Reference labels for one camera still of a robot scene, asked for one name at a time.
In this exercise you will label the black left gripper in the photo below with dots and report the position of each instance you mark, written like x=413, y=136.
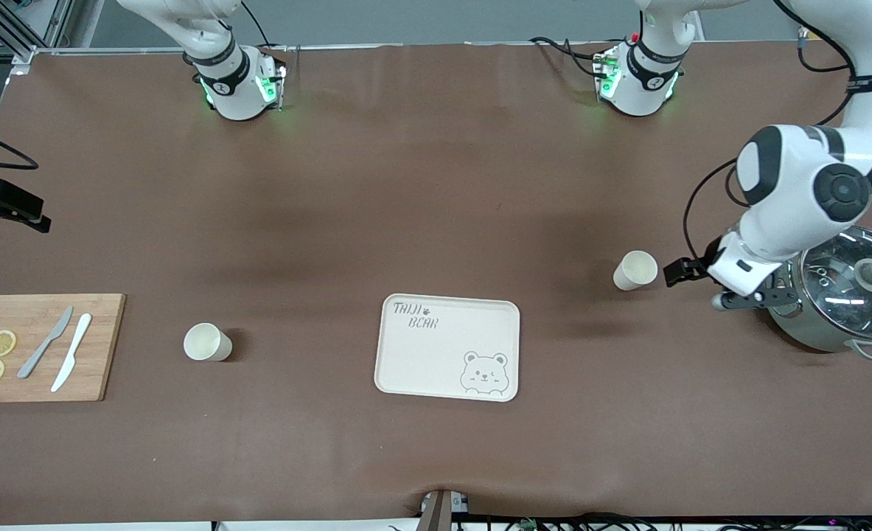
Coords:
x=689, y=269

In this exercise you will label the cream paper cup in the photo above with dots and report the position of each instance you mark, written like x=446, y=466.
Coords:
x=635, y=271
x=206, y=343

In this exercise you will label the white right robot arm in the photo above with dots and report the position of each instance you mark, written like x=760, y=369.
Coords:
x=233, y=85

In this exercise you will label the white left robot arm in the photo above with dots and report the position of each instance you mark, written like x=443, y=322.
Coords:
x=797, y=184

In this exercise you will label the grey plastic knife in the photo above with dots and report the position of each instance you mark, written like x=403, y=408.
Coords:
x=41, y=346

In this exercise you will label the white plastic knife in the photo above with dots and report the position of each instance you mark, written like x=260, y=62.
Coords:
x=73, y=350

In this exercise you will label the grey-green cooking pot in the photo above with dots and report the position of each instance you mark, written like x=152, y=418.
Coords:
x=811, y=332

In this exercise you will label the wooden cutting board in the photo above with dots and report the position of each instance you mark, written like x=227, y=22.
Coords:
x=104, y=346

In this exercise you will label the glass pot lid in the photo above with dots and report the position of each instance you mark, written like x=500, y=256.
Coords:
x=848, y=287

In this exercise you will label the white bear print tray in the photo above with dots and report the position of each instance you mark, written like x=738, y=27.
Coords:
x=436, y=361

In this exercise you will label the aluminium frame profile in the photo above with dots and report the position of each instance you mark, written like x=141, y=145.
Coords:
x=8, y=29

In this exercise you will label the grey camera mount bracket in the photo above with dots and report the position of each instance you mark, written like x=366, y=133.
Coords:
x=439, y=510

